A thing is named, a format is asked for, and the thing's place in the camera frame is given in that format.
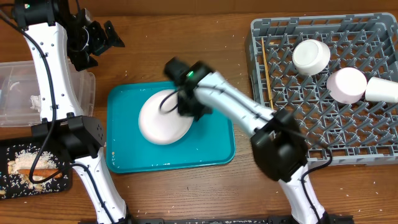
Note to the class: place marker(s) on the grey dish rack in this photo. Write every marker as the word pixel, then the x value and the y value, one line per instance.
pixel 362 133

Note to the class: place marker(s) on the orange carrot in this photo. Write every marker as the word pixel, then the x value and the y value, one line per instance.
pixel 38 172

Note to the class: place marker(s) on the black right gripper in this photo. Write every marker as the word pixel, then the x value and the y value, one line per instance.
pixel 185 109

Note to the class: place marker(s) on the white paper cup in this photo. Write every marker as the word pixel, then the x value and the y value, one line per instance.
pixel 381 90

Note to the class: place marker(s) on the black waste tray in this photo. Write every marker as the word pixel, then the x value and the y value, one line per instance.
pixel 11 146

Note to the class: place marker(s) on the clear plastic bin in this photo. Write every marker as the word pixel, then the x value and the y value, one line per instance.
pixel 19 82

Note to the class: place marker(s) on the white tissue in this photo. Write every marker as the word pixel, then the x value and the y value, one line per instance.
pixel 36 103

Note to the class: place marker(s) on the large white plate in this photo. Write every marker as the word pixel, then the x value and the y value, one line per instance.
pixel 159 120

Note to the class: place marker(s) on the white upturned bowl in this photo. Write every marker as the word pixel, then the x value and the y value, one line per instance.
pixel 310 57

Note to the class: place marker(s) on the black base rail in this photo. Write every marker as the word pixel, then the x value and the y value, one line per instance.
pixel 330 219

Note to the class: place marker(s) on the small white plate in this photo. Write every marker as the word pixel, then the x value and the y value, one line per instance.
pixel 347 85

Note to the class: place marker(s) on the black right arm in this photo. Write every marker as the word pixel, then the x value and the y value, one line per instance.
pixel 278 146

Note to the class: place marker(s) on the cardboard backdrop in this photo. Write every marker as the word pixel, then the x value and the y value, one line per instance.
pixel 206 7

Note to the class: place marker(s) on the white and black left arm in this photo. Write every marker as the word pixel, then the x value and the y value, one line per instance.
pixel 59 40

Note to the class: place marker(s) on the rice and food scraps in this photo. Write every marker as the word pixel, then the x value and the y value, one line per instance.
pixel 18 185

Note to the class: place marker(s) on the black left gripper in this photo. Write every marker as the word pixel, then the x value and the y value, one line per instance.
pixel 101 40

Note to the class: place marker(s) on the teal plastic tray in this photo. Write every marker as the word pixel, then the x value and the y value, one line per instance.
pixel 209 141

